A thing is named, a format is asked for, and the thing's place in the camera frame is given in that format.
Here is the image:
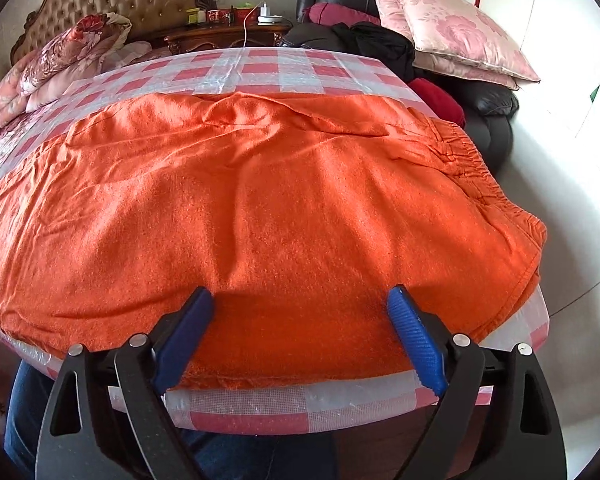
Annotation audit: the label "black clothes pile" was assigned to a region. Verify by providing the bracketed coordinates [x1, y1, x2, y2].
[330, 22, 415, 84]

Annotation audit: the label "orange pants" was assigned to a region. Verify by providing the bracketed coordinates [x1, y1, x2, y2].
[0, 92, 547, 389]

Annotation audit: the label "maroon cushion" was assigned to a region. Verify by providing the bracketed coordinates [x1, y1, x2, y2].
[306, 2, 380, 26]

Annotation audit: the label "pink floral pillow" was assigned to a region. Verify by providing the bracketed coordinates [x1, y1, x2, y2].
[375, 0, 540, 90]

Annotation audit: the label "red boxes on nightstand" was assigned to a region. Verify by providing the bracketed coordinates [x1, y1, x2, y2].
[185, 6, 259, 25]

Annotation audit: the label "pink white checkered bed cover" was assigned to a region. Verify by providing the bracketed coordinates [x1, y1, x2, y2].
[0, 48, 548, 434]

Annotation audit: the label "white charger with cable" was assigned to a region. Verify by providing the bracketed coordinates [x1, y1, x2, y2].
[242, 1, 285, 47]

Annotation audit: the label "black leather sofa chair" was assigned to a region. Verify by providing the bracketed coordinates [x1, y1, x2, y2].
[282, 0, 519, 174]

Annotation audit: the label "pink floral folded quilt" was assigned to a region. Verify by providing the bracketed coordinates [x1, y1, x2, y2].
[0, 13, 169, 128]

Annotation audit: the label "red cushion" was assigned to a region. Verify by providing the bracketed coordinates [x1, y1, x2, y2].
[408, 78, 466, 128]

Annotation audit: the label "dark wooden nightstand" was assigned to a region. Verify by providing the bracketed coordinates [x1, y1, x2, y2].
[163, 22, 292, 54]

